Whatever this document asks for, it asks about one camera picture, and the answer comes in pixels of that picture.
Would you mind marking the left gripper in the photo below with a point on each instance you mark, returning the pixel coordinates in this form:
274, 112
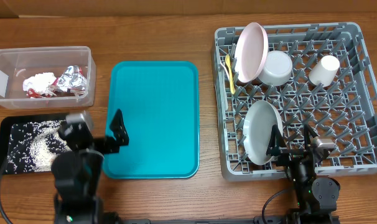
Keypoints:
111, 145

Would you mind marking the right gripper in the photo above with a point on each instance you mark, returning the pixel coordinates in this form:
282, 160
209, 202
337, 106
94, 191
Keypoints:
274, 149

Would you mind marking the grey round plate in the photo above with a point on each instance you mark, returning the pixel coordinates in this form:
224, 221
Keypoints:
257, 128

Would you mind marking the aluminium foil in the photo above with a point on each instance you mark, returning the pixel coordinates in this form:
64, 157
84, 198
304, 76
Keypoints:
71, 81

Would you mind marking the grey bowl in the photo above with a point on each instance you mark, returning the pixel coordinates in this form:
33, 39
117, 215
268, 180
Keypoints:
277, 69

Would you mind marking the white paper cup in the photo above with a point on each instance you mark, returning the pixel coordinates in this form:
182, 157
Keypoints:
324, 71

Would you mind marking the white tissue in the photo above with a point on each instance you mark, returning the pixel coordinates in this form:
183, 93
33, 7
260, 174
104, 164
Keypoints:
41, 83

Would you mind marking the white rice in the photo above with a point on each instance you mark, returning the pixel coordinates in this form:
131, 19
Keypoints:
33, 146

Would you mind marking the red candy wrapper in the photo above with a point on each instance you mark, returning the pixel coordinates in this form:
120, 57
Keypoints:
32, 94

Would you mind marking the white plastic fork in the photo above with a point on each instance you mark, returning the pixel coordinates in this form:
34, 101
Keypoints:
227, 75

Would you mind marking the white round plate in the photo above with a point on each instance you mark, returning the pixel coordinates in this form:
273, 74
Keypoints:
251, 52

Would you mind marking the yellow plastic spoon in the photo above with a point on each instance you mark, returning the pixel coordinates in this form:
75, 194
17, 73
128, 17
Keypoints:
230, 74

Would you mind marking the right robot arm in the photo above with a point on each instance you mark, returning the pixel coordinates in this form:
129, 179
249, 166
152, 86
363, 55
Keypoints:
316, 195

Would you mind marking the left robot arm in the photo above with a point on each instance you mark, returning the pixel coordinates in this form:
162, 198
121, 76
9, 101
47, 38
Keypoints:
77, 171

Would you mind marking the grey dishwasher rack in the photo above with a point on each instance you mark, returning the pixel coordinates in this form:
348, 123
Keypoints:
345, 111

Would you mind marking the black waste tray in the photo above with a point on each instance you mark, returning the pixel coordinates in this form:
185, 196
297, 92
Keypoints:
6, 126

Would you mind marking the teal serving tray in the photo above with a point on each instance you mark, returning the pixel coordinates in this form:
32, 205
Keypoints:
159, 101

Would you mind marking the clear plastic bin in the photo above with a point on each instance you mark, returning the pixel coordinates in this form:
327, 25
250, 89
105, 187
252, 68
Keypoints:
17, 65

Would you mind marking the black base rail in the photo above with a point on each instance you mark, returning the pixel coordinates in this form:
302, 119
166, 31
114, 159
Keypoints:
254, 220

